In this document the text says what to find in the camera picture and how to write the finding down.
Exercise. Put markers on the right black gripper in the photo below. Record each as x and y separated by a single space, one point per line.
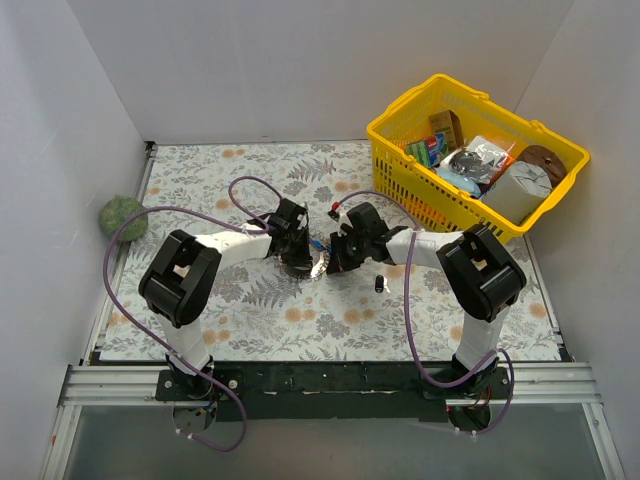
341 250

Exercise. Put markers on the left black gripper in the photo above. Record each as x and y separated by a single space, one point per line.
298 250

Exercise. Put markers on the metal disc keyring holder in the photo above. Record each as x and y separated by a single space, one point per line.
318 266

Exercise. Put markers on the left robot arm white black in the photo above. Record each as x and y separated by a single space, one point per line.
178 283

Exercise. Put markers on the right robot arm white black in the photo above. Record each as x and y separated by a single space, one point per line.
485 280

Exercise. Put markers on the small black key fob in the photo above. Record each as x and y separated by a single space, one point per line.
380 284

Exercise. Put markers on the floral table mat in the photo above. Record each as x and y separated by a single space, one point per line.
257 313

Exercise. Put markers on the yellow plastic basket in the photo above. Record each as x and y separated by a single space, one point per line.
437 204

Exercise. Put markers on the green blue sponge pack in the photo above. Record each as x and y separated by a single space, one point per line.
429 152

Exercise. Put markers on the light blue cloth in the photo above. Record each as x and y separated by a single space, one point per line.
459 181

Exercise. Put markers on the brown cardboard box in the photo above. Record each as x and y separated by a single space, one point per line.
447 123

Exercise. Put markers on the silver foil packet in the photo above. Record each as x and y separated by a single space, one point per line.
481 161

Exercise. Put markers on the green felt ball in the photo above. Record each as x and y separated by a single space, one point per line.
116 212

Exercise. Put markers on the brown round disc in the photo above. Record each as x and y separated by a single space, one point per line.
547 160

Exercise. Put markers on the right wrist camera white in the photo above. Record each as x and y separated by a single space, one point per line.
341 219

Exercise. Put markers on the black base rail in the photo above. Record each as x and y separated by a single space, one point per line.
330 390

